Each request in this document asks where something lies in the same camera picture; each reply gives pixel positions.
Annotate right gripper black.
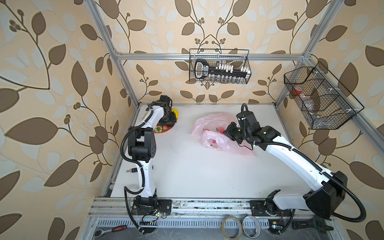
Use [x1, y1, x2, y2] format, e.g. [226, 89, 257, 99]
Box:
[222, 122, 250, 144]

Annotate yellow lemon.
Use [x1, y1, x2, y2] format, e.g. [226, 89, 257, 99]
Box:
[172, 109, 179, 119]

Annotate pink plastic bag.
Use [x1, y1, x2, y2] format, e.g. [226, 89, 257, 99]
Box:
[191, 113, 254, 156]

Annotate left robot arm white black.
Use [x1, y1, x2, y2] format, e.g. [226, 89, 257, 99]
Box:
[120, 95, 177, 218]

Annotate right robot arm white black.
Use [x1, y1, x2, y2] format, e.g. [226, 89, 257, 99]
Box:
[224, 104, 367, 223]

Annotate pink fruit plate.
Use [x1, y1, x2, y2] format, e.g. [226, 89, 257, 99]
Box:
[154, 124, 175, 134]

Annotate orange black screwdriver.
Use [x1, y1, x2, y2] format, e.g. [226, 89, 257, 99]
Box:
[126, 168, 138, 173]

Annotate black socket tool set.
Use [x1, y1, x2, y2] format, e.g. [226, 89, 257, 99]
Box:
[192, 59, 252, 79]

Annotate red capped plastic bottle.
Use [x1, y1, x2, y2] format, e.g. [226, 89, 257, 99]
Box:
[292, 86, 307, 101]

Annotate tape roll right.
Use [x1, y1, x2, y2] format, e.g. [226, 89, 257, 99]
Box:
[242, 216, 261, 240]

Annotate tape roll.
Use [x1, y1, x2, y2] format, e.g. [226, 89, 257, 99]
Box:
[221, 216, 243, 240]
[242, 216, 261, 240]

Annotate tape roll left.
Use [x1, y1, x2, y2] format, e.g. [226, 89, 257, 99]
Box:
[221, 216, 243, 240]

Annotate black adjustable wrench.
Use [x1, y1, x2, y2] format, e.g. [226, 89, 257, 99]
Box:
[292, 216, 334, 234]

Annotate black wire basket centre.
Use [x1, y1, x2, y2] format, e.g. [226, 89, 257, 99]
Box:
[189, 48, 252, 85]

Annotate black wire basket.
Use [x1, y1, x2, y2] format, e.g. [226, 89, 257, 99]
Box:
[284, 62, 364, 130]
[189, 48, 252, 85]

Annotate black wire basket right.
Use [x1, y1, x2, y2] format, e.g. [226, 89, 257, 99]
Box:
[284, 62, 364, 130]

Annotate red handled ratchet wrench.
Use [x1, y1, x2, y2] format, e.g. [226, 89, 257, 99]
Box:
[94, 225, 127, 238]

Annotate aluminium frame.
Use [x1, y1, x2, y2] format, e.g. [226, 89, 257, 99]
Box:
[83, 0, 384, 145]

